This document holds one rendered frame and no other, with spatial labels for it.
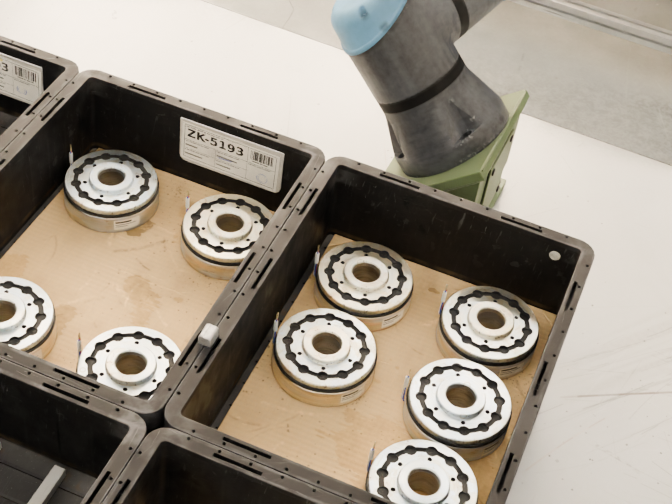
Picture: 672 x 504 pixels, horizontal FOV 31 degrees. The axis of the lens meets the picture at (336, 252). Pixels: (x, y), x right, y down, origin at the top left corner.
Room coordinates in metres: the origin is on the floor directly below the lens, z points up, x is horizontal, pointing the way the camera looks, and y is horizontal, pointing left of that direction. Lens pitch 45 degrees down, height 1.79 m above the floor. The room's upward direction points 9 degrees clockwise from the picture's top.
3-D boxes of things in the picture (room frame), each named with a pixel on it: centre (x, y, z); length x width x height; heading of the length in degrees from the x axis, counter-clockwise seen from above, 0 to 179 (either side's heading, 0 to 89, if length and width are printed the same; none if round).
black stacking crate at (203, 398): (0.77, -0.07, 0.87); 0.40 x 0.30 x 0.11; 164
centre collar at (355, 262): (0.90, -0.03, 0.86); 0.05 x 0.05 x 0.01
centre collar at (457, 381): (0.75, -0.14, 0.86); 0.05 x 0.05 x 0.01
